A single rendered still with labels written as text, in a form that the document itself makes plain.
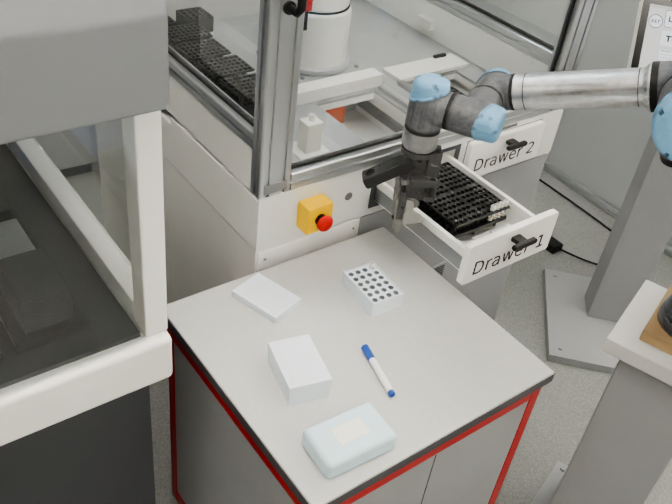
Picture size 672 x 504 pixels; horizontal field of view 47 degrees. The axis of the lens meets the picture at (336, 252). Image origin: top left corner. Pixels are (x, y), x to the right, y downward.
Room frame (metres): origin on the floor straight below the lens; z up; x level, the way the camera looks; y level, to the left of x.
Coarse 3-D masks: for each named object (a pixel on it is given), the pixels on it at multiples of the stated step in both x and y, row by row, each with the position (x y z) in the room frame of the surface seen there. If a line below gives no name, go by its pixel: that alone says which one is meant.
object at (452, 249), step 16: (448, 160) 1.77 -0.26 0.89; (480, 176) 1.70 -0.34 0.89; (384, 192) 1.59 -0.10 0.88; (480, 192) 1.68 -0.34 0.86; (496, 192) 1.64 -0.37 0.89; (384, 208) 1.58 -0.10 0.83; (416, 208) 1.51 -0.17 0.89; (512, 208) 1.60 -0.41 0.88; (416, 224) 1.49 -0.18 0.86; (432, 224) 1.46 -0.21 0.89; (496, 224) 1.58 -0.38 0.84; (512, 224) 1.59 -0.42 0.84; (432, 240) 1.45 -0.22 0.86; (448, 240) 1.42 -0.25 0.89; (464, 240) 1.50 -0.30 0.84; (448, 256) 1.41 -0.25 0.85
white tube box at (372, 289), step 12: (348, 276) 1.35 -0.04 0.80; (360, 276) 1.36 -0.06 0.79; (372, 276) 1.36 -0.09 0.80; (384, 276) 1.37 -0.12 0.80; (348, 288) 1.34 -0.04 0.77; (360, 288) 1.32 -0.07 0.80; (372, 288) 1.33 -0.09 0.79; (384, 288) 1.33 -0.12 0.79; (396, 288) 1.33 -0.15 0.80; (360, 300) 1.30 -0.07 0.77; (372, 300) 1.29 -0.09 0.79; (384, 300) 1.28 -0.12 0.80; (396, 300) 1.30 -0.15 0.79; (372, 312) 1.27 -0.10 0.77
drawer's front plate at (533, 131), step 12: (540, 120) 1.99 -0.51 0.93; (504, 132) 1.89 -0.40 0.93; (516, 132) 1.90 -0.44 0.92; (528, 132) 1.94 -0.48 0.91; (540, 132) 1.97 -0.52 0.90; (468, 144) 1.80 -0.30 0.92; (480, 144) 1.81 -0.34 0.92; (492, 144) 1.85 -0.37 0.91; (504, 144) 1.88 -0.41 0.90; (528, 144) 1.95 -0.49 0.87; (468, 156) 1.80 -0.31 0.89; (480, 156) 1.82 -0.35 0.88; (492, 156) 1.85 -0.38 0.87; (516, 156) 1.92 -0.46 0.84; (528, 156) 1.96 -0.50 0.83; (480, 168) 1.83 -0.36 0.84; (492, 168) 1.86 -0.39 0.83
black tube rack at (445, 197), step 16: (448, 176) 1.67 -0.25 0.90; (464, 176) 1.68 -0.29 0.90; (448, 192) 1.59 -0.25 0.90; (464, 192) 1.61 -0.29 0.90; (432, 208) 1.52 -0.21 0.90; (448, 208) 1.53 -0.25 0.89; (464, 208) 1.54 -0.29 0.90; (480, 208) 1.55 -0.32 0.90; (448, 224) 1.51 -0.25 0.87; (480, 224) 1.52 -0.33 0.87
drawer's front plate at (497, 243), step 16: (528, 224) 1.46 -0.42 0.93; (544, 224) 1.51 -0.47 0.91; (480, 240) 1.38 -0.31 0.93; (496, 240) 1.40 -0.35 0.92; (544, 240) 1.52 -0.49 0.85; (464, 256) 1.35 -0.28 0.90; (480, 256) 1.37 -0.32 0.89; (512, 256) 1.45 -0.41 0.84; (464, 272) 1.35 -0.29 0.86; (480, 272) 1.38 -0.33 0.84
